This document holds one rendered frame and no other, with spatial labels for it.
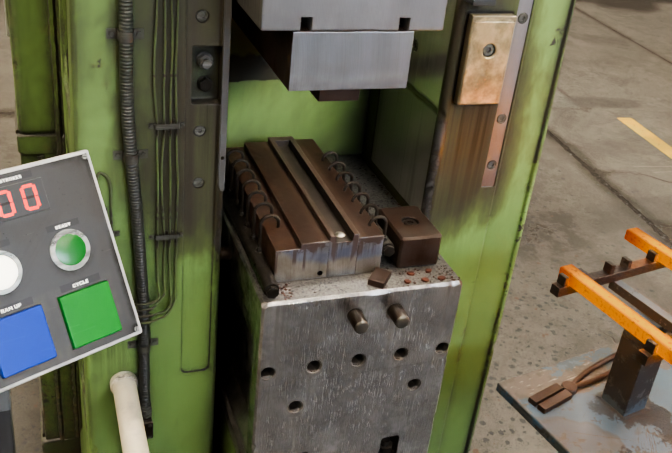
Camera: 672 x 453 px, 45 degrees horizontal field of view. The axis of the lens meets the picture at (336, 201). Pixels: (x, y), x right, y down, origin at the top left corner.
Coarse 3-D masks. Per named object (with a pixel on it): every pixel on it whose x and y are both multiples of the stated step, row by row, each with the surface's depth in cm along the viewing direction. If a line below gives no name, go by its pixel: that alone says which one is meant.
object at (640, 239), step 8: (632, 232) 167; (640, 232) 168; (632, 240) 168; (640, 240) 166; (648, 240) 165; (656, 240) 165; (640, 248) 166; (648, 248) 164; (656, 248) 162; (664, 248) 163; (664, 256) 161; (664, 264) 161
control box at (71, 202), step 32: (64, 160) 115; (32, 192) 111; (64, 192) 114; (96, 192) 117; (0, 224) 108; (32, 224) 111; (64, 224) 114; (96, 224) 117; (32, 256) 110; (96, 256) 116; (32, 288) 110; (64, 288) 113; (128, 288) 119; (128, 320) 119; (64, 352) 112; (0, 384) 106
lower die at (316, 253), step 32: (256, 160) 168; (320, 160) 170; (288, 192) 157; (352, 192) 159; (256, 224) 151; (288, 224) 147; (320, 224) 147; (352, 224) 146; (288, 256) 141; (320, 256) 143; (352, 256) 146
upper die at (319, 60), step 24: (240, 24) 152; (264, 48) 137; (288, 48) 124; (312, 48) 124; (336, 48) 125; (360, 48) 127; (384, 48) 128; (408, 48) 129; (288, 72) 125; (312, 72) 126; (336, 72) 127; (360, 72) 129; (384, 72) 130
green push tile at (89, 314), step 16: (96, 288) 115; (64, 304) 112; (80, 304) 113; (96, 304) 115; (112, 304) 117; (64, 320) 112; (80, 320) 113; (96, 320) 115; (112, 320) 116; (80, 336) 113; (96, 336) 115
